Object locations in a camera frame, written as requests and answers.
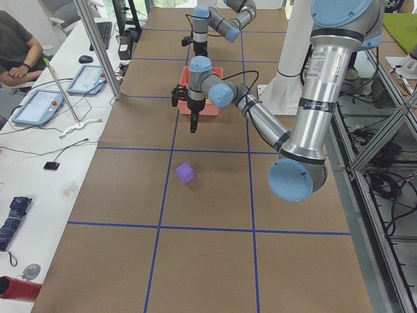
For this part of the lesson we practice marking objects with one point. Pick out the far teach pendant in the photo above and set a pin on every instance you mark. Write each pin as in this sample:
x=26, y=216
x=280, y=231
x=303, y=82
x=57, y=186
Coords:
x=89, y=80

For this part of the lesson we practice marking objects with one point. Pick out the small black puck device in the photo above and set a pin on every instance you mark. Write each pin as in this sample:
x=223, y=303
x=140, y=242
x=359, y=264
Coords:
x=52, y=166

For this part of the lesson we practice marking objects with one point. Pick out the aluminium frame post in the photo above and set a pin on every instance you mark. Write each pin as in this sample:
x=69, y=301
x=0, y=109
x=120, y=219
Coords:
x=92, y=32

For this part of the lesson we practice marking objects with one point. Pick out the metal rod with green tip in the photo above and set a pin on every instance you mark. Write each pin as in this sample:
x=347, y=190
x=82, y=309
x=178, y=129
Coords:
x=62, y=91

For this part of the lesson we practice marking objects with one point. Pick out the teach pendant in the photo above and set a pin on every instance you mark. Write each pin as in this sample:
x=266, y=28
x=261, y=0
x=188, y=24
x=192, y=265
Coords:
x=89, y=80
x=39, y=108

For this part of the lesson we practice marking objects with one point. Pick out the red cylinder bottle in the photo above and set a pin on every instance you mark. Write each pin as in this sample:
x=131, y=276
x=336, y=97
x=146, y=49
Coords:
x=19, y=290

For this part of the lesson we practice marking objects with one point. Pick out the purple foam block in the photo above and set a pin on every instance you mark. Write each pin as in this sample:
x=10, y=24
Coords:
x=185, y=173

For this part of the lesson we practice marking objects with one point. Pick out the black monitor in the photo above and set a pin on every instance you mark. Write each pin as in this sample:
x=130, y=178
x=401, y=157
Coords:
x=127, y=19

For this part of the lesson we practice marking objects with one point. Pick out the black box with label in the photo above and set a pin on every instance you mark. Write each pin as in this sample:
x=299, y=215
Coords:
x=125, y=48

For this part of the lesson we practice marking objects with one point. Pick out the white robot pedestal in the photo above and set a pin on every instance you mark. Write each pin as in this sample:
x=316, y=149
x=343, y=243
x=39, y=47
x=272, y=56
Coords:
x=283, y=92

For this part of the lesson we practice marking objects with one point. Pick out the seated person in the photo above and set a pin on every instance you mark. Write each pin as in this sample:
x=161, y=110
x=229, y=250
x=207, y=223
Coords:
x=22, y=56

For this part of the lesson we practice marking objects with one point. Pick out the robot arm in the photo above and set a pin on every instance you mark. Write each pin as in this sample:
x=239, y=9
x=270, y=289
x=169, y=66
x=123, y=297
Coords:
x=340, y=28
x=203, y=17

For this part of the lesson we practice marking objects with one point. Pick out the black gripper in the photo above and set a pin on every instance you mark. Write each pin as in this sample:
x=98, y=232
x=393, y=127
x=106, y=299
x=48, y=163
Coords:
x=199, y=49
x=195, y=106

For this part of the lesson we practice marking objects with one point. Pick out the folded blue umbrella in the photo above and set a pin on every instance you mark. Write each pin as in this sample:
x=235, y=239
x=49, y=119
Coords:
x=18, y=208

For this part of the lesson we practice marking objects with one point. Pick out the black computer mouse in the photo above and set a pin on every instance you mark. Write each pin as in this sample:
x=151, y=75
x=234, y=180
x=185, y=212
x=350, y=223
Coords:
x=84, y=59

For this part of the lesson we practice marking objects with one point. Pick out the near teach pendant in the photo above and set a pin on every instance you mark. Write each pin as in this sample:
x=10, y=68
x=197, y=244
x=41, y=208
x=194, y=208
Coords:
x=39, y=108

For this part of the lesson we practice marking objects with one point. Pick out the black keyboard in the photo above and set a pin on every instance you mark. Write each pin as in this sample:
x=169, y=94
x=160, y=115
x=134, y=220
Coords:
x=105, y=29

